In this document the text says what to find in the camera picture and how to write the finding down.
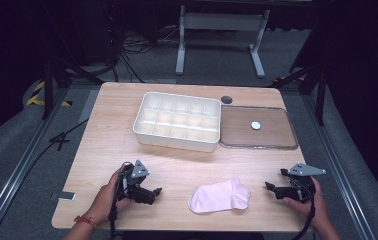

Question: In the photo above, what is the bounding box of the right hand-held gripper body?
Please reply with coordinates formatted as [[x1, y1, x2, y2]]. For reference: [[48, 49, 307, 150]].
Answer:
[[287, 162, 327, 203]]

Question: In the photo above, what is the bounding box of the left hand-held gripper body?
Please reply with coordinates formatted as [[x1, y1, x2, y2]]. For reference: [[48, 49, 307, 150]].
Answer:
[[116, 159, 151, 201]]

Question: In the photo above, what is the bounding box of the pink sock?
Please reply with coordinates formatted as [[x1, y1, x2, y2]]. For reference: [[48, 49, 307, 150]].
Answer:
[[187, 177, 252, 215]]

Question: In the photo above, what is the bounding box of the white compartment storage box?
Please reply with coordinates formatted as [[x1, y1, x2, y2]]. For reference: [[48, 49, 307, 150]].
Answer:
[[132, 91, 222, 154]]

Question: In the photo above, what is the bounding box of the person's right hand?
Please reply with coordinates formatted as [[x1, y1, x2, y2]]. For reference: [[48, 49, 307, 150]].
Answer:
[[281, 176, 332, 232]]

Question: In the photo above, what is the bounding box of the person's left hand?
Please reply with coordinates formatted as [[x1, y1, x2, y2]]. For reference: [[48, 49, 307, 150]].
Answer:
[[88, 166, 132, 227]]

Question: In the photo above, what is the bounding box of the clear lid with white knob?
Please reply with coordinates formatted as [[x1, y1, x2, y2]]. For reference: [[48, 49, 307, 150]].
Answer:
[[219, 105, 299, 150]]

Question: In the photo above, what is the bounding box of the grey tape piece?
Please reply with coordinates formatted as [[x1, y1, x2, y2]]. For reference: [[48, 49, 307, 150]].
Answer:
[[50, 191, 77, 202]]

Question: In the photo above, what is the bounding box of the black tripod stand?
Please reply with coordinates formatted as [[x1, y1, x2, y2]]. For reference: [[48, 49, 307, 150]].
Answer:
[[269, 61, 329, 127], [41, 54, 105, 121]]

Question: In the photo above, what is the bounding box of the yellow black floor tape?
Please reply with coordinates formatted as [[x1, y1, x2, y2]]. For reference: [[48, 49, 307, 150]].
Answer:
[[25, 80, 73, 108]]

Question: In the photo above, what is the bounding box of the grey metal stand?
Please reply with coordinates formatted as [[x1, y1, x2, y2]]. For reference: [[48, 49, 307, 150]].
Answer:
[[175, 4, 271, 80]]

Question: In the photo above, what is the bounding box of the left hand-held gripper black cable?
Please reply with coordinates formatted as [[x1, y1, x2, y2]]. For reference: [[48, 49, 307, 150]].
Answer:
[[108, 169, 126, 240]]

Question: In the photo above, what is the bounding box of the hand-held gripper black cable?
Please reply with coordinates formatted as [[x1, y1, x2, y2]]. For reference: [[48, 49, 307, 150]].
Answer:
[[291, 186, 317, 240], [108, 169, 126, 240]]

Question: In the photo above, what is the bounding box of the right hand-held gripper black cable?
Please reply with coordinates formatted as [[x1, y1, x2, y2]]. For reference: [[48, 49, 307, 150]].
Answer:
[[291, 186, 317, 240]]

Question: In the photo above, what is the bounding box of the aluminium floor rail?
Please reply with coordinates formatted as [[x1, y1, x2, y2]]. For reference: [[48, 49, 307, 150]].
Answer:
[[300, 93, 377, 240], [0, 87, 70, 240]]

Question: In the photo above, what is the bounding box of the red bracelet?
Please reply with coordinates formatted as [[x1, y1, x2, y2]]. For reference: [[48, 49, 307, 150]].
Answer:
[[73, 215, 99, 231]]

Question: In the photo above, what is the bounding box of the long black floor cable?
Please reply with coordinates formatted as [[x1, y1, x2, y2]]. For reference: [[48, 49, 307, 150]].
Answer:
[[0, 117, 90, 240]]

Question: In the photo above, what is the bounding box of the bundle of black floor cables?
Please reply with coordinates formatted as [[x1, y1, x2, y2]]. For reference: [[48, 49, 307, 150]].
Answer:
[[105, 6, 181, 84]]

